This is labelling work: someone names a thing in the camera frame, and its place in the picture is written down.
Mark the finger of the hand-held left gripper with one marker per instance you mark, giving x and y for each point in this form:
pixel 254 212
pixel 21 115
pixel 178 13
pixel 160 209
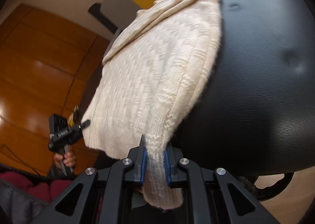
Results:
pixel 83 123

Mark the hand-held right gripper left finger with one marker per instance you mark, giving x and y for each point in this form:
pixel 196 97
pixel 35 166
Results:
pixel 142 165

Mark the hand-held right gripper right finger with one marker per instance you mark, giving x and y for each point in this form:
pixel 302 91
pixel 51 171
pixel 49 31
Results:
pixel 167 167

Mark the cream knitted sweater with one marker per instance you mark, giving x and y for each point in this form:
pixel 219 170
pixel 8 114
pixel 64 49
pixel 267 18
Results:
pixel 152 78

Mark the person's left forearm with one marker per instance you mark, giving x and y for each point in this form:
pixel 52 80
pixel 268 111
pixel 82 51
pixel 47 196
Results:
pixel 56 172

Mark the person's left hand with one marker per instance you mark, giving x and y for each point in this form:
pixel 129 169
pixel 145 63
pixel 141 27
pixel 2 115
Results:
pixel 70 158

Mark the yellow floral cloth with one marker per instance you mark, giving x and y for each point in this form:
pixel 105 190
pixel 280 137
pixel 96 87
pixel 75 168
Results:
pixel 72 117

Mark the person's red garment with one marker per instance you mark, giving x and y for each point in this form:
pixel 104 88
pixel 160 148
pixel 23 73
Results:
pixel 22 182

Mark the wooden panelled wardrobe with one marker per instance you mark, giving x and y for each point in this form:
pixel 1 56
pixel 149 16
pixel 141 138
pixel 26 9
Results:
pixel 37 66

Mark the person's dark quilted jacket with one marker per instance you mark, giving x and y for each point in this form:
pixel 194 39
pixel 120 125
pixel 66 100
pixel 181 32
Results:
pixel 17 204

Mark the black padded massage table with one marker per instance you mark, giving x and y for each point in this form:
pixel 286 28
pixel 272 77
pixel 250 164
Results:
pixel 258 78

